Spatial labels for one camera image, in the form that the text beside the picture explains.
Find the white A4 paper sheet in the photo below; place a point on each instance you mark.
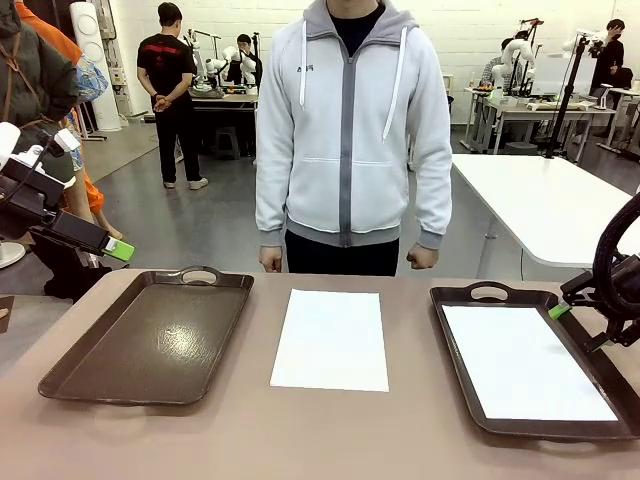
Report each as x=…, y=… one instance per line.
x=330, y=340
x=525, y=365

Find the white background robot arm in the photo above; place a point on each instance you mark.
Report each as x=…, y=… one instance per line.
x=515, y=55
x=220, y=62

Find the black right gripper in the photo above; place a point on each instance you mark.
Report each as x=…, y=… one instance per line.
x=630, y=295

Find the blue patterned cloth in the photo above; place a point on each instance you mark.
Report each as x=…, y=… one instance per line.
x=92, y=75

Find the black trousers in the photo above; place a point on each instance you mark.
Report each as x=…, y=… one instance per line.
x=340, y=260

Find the white desk grey legs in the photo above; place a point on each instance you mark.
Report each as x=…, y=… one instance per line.
x=540, y=107

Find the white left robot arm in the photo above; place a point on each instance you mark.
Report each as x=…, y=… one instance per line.
x=7, y=142

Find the black tripod pole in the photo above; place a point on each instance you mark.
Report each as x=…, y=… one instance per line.
x=566, y=100

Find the white wrist-mounted box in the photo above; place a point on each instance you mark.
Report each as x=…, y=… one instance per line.
x=65, y=141

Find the white round fan base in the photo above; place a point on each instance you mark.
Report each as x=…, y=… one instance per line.
x=10, y=255

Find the grey-sleeved left forearm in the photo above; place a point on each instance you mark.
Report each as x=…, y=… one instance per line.
x=435, y=200

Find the grey white zip hoodie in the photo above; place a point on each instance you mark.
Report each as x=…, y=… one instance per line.
x=320, y=150

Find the person's left hand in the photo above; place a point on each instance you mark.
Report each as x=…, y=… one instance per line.
x=424, y=257

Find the grey workbench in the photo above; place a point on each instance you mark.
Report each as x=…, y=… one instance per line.
x=225, y=98

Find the person in black top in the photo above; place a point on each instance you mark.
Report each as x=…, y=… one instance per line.
x=245, y=67

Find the masked person in black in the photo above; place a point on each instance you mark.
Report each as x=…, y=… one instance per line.
x=607, y=55

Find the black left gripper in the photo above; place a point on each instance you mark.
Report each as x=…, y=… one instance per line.
x=35, y=200

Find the person in dark green jacket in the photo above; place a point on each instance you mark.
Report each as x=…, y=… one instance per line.
x=30, y=75

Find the grey stool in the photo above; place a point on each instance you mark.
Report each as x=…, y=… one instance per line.
x=227, y=142

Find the bare mannequin leg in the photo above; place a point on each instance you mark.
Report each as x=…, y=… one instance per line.
x=80, y=205

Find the white tower air conditioner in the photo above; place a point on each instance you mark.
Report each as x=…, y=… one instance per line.
x=95, y=75

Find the man in red-print black t-shirt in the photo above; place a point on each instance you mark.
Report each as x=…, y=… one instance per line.
x=167, y=65

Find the person's right hand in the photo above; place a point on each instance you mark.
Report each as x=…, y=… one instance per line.
x=271, y=260

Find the grey-sleeved right forearm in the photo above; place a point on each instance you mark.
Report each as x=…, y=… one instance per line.
x=270, y=200

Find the large white table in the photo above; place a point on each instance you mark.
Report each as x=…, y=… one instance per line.
x=540, y=200

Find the brown cardboard piece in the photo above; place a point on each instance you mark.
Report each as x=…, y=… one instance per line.
x=6, y=312

